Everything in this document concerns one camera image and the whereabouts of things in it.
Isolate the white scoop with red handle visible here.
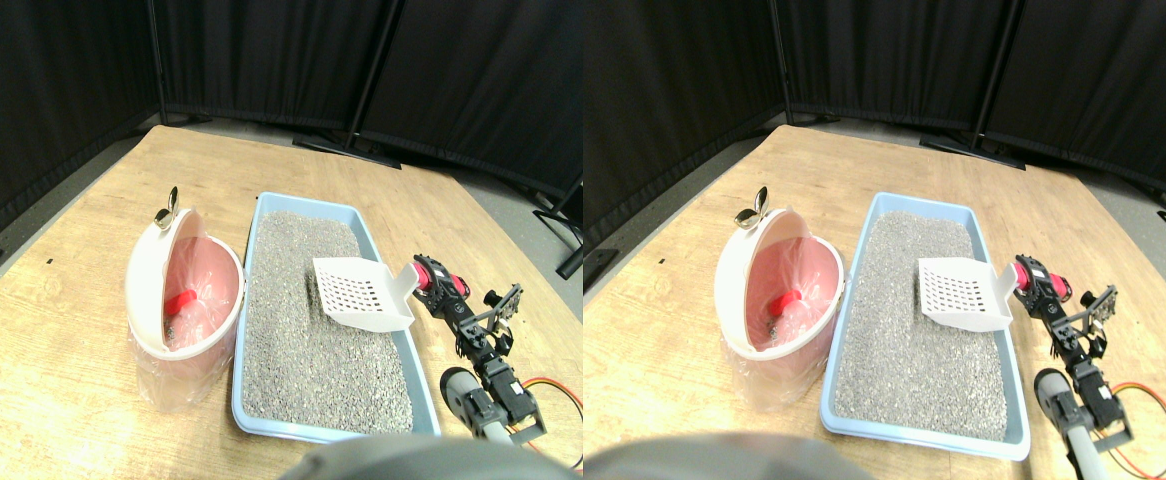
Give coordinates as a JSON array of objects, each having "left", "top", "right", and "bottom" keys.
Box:
[
  {"left": 917, "top": 254, "right": 1073, "bottom": 334},
  {"left": 312, "top": 255, "right": 465, "bottom": 335}
]

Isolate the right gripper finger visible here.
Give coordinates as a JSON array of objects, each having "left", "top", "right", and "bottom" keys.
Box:
[
  {"left": 413, "top": 255, "right": 466, "bottom": 299},
  {"left": 1015, "top": 255, "right": 1069, "bottom": 299}
]

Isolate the black curtain stand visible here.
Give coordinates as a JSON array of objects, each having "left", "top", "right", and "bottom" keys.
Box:
[
  {"left": 292, "top": 0, "right": 407, "bottom": 170},
  {"left": 920, "top": 0, "right": 1031, "bottom": 170},
  {"left": 145, "top": 0, "right": 214, "bottom": 127},
  {"left": 767, "top": 0, "right": 839, "bottom": 127}
]

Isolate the black bracket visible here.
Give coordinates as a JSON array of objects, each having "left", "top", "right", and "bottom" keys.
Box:
[
  {"left": 472, "top": 283, "right": 527, "bottom": 347},
  {"left": 1072, "top": 283, "right": 1120, "bottom": 347}
]

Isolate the white bin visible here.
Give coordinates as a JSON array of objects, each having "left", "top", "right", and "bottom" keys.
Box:
[
  {"left": 124, "top": 185, "right": 247, "bottom": 412},
  {"left": 713, "top": 185, "right": 847, "bottom": 412}
]

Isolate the blue litter tray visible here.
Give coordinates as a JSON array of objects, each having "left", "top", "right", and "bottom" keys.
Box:
[
  {"left": 820, "top": 192, "right": 1033, "bottom": 462},
  {"left": 231, "top": 192, "right": 443, "bottom": 445}
]

